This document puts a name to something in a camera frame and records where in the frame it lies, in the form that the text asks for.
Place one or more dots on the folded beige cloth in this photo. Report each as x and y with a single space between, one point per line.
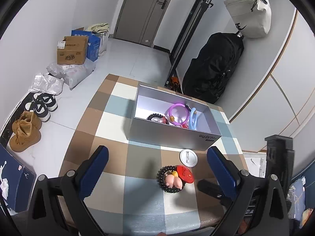
98 28

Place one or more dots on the checkered plaid tablecloth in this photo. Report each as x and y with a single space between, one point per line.
127 199

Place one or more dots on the pink pig doll keychain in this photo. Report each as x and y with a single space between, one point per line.
172 180

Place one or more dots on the white round badge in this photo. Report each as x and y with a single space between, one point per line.
188 158

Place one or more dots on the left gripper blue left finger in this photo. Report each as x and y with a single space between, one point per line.
90 171

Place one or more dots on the black tripod stand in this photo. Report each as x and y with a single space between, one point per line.
194 17

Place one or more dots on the beige canvas bag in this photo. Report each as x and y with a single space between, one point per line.
251 17

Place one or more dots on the grey parcel bag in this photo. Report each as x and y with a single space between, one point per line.
72 74

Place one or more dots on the grey cardboard storage box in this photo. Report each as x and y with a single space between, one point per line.
171 120

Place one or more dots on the silver crumpled parcel bag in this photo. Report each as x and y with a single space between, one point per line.
45 83

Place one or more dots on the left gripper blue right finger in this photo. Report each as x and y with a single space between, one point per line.
226 173

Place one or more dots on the black backpack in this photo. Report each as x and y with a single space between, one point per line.
209 73

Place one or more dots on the grey brown door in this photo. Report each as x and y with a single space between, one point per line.
139 20

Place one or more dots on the tan suede boot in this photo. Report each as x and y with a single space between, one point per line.
26 135
27 117

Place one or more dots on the orange black tool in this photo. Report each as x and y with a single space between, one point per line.
174 84

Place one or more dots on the blue cardboard box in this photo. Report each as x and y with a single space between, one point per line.
93 43

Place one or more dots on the navy jordan shopping bag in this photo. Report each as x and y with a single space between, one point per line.
16 182

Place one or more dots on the black white sneaker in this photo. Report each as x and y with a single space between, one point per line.
40 109
48 99

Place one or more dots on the white plastic bag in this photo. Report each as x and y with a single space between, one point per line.
103 42

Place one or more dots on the brown cardboard box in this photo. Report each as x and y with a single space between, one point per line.
72 50

